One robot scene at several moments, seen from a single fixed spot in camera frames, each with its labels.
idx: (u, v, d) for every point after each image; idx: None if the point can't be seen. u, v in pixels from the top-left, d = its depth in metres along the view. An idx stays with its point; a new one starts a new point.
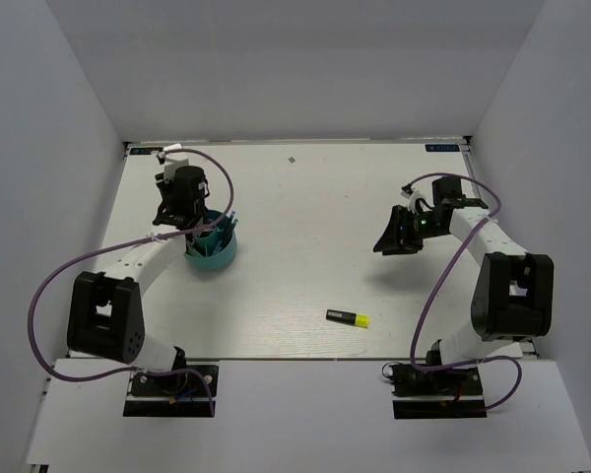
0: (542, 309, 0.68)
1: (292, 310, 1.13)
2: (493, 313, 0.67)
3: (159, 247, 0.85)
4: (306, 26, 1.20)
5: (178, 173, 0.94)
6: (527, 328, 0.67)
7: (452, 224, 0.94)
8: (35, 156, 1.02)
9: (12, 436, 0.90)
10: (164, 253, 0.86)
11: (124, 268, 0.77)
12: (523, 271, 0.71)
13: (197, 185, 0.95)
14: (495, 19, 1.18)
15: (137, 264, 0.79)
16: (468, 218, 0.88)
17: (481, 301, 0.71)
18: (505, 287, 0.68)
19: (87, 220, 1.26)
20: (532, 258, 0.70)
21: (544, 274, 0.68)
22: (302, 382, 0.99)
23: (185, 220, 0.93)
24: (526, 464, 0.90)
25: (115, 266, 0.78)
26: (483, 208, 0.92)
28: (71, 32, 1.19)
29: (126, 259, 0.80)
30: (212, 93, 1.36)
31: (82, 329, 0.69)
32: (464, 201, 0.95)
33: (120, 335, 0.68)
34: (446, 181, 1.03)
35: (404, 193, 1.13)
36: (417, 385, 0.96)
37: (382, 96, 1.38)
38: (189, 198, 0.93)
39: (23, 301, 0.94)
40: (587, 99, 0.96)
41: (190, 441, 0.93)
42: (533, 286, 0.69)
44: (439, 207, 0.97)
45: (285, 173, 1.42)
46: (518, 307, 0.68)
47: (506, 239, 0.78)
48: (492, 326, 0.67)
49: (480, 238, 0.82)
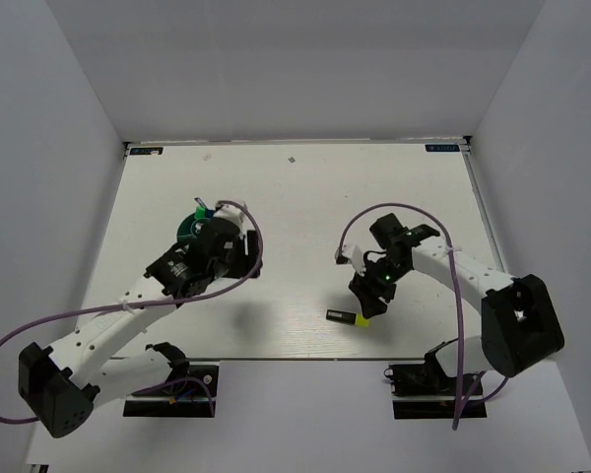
0: (553, 329, 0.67)
1: (293, 310, 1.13)
2: (516, 355, 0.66)
3: (125, 322, 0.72)
4: (306, 25, 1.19)
5: (213, 225, 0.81)
6: (546, 349, 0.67)
7: (416, 261, 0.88)
8: (34, 157, 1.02)
9: (13, 438, 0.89)
10: (145, 318, 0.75)
11: (73, 351, 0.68)
12: (516, 295, 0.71)
13: (222, 245, 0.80)
14: (496, 20, 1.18)
15: (88, 347, 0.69)
16: (432, 254, 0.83)
17: (494, 345, 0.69)
18: (514, 325, 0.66)
19: (87, 218, 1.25)
20: (519, 282, 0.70)
21: (540, 294, 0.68)
22: (303, 383, 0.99)
23: (186, 278, 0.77)
24: (526, 463, 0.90)
25: (68, 341, 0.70)
26: (434, 236, 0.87)
28: (70, 31, 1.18)
29: (85, 332, 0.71)
30: (212, 92, 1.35)
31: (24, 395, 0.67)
32: (411, 236, 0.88)
33: (49, 423, 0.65)
34: (380, 224, 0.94)
35: (340, 260, 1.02)
36: (417, 384, 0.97)
37: (383, 96, 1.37)
38: (206, 254, 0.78)
39: (22, 304, 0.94)
40: (587, 100, 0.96)
41: (190, 442, 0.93)
42: (533, 307, 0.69)
44: (393, 251, 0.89)
45: (285, 173, 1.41)
46: (534, 337, 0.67)
47: (487, 269, 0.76)
48: (515, 364, 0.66)
49: (460, 277, 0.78)
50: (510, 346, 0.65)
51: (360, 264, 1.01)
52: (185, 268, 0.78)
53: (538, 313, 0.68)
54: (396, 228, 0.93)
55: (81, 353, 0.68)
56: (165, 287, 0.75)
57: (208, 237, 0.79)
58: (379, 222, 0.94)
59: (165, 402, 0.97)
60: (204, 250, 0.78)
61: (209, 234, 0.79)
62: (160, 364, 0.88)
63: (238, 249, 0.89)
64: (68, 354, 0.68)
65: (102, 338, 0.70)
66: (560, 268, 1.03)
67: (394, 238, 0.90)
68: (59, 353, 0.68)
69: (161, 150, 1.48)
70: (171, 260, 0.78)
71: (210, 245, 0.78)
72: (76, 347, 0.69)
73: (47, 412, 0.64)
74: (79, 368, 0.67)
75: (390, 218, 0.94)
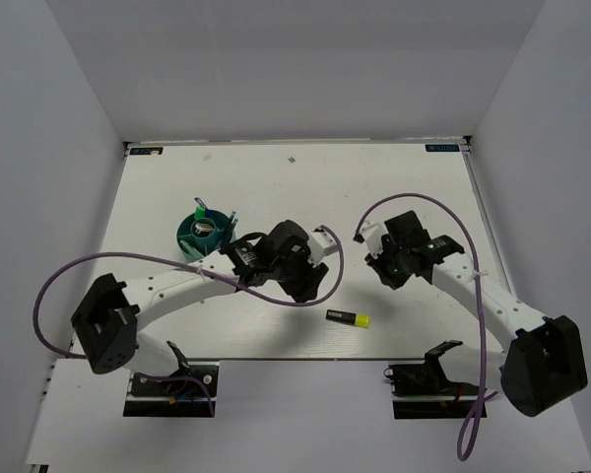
0: (577, 371, 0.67)
1: (294, 310, 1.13)
2: (540, 398, 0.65)
3: (196, 285, 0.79)
4: (307, 25, 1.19)
5: (287, 227, 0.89)
6: (568, 389, 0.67)
7: (434, 277, 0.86)
8: (34, 157, 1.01)
9: (13, 437, 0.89)
10: (211, 289, 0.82)
11: (146, 293, 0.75)
12: (544, 333, 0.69)
13: (290, 247, 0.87)
14: (496, 20, 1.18)
15: (158, 295, 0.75)
16: (456, 276, 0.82)
17: (518, 383, 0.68)
18: (543, 370, 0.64)
19: (87, 218, 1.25)
20: (551, 323, 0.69)
21: (571, 337, 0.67)
22: (303, 383, 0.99)
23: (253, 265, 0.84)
24: (526, 463, 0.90)
25: (141, 283, 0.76)
26: (458, 254, 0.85)
28: (70, 31, 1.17)
29: (158, 281, 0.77)
30: (212, 92, 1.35)
31: (77, 321, 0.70)
32: (432, 247, 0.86)
33: (100, 349, 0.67)
34: (404, 223, 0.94)
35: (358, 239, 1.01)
36: (417, 384, 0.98)
37: (383, 96, 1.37)
38: (275, 251, 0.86)
39: (22, 305, 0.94)
40: (587, 101, 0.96)
41: (190, 442, 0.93)
42: (561, 349, 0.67)
44: (413, 258, 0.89)
45: (285, 173, 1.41)
46: (559, 379, 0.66)
47: (515, 304, 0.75)
48: (539, 404, 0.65)
49: (487, 308, 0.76)
50: (535, 391, 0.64)
51: (377, 247, 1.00)
52: (254, 256, 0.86)
53: (566, 355, 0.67)
54: (417, 230, 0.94)
55: (152, 297, 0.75)
56: (236, 267, 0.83)
57: (282, 236, 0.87)
58: (401, 219, 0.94)
59: (165, 402, 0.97)
60: (276, 244, 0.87)
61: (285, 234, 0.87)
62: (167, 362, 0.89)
63: (306, 267, 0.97)
64: (138, 295, 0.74)
65: (173, 290, 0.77)
66: (560, 269, 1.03)
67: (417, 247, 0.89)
68: (132, 291, 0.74)
69: (161, 150, 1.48)
70: (242, 245, 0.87)
71: (281, 245, 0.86)
72: (148, 290, 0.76)
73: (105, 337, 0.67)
74: (146, 306, 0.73)
75: (412, 219, 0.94)
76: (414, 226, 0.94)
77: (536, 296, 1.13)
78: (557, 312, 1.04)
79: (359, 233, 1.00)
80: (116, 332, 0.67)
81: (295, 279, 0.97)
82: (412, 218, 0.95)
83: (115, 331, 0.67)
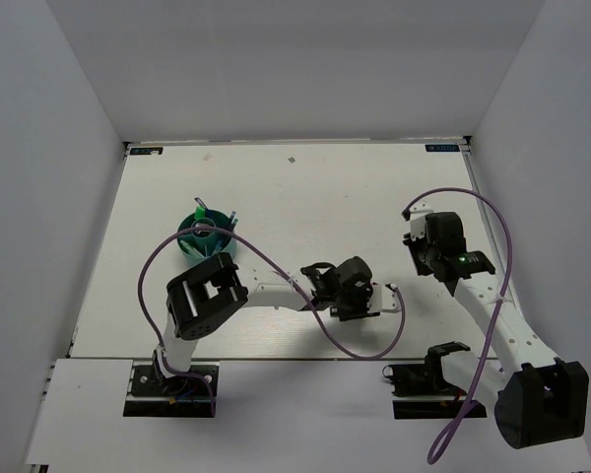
0: (575, 418, 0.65)
1: (292, 311, 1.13)
2: (527, 433, 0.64)
3: (283, 290, 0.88)
4: (307, 25, 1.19)
5: (357, 262, 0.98)
6: (559, 433, 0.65)
7: (457, 291, 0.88)
8: (34, 157, 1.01)
9: (13, 438, 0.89)
10: (291, 298, 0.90)
11: (250, 280, 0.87)
12: (552, 374, 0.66)
13: (355, 281, 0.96)
14: (496, 20, 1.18)
15: (260, 287, 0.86)
16: (478, 295, 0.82)
17: (508, 414, 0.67)
18: (538, 407, 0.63)
19: (87, 218, 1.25)
20: (560, 365, 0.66)
21: (579, 384, 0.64)
22: (304, 383, 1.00)
23: (321, 292, 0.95)
24: (525, 463, 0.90)
25: (247, 274, 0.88)
26: (488, 272, 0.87)
28: (70, 31, 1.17)
29: (259, 276, 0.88)
30: (213, 92, 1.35)
31: (182, 285, 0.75)
32: (464, 261, 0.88)
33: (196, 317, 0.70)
34: (443, 227, 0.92)
35: (404, 218, 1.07)
36: (417, 384, 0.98)
37: (383, 96, 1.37)
38: (340, 282, 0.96)
39: (21, 305, 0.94)
40: (587, 101, 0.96)
41: (190, 442, 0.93)
42: (564, 394, 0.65)
44: (440, 265, 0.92)
45: (285, 173, 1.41)
46: (552, 420, 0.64)
47: (530, 338, 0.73)
48: (525, 439, 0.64)
49: (499, 334, 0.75)
50: (524, 426, 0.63)
51: (418, 232, 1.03)
52: (322, 284, 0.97)
53: (566, 399, 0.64)
54: (455, 236, 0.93)
55: (254, 285, 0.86)
56: (312, 289, 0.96)
57: (349, 270, 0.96)
58: (441, 221, 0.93)
59: (165, 402, 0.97)
60: (342, 278, 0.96)
61: (358, 265, 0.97)
62: (186, 360, 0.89)
63: (361, 304, 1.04)
64: (245, 281, 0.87)
65: (269, 287, 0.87)
66: (559, 268, 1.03)
67: (447, 257, 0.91)
68: (241, 275, 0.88)
69: (161, 150, 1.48)
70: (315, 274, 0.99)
71: (345, 277, 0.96)
72: (253, 280, 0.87)
73: (206, 309, 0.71)
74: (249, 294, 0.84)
75: (453, 225, 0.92)
76: (452, 233, 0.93)
77: (535, 296, 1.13)
78: (557, 311, 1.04)
79: (409, 212, 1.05)
80: (218, 312, 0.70)
81: (351, 309, 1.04)
82: (459, 224, 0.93)
83: (218, 311, 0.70)
